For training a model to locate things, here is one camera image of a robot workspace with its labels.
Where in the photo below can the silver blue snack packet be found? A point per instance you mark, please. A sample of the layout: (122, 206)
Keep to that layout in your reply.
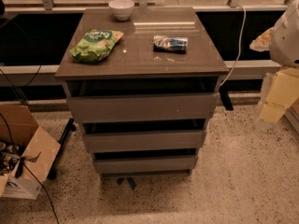
(170, 44)

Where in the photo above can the blue tape cross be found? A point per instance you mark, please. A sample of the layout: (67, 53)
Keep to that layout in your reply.
(129, 180)

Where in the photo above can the green chip bag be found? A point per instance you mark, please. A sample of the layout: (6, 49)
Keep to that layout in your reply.
(95, 45)

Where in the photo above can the black floor stand leg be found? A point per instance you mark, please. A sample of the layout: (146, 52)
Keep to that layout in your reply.
(69, 127)

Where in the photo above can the metal parts in box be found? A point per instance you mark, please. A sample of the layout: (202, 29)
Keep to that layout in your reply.
(9, 157)

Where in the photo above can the white bowl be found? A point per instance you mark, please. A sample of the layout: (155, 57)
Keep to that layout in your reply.
(121, 9)

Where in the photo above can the cardboard box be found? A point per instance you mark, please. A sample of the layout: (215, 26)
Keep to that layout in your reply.
(18, 126)

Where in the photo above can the grey middle drawer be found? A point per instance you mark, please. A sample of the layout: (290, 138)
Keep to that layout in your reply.
(114, 142)

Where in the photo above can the grey top drawer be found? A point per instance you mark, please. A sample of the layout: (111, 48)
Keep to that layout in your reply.
(142, 107)

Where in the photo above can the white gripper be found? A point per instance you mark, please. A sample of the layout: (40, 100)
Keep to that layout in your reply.
(286, 41)

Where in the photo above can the grey bottom drawer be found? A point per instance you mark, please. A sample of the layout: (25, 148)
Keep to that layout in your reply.
(146, 165)

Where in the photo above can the grey drawer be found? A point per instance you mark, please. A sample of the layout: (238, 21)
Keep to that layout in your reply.
(142, 107)
(114, 142)
(146, 165)

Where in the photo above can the grey drawer cabinet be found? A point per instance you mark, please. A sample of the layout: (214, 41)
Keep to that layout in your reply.
(134, 67)

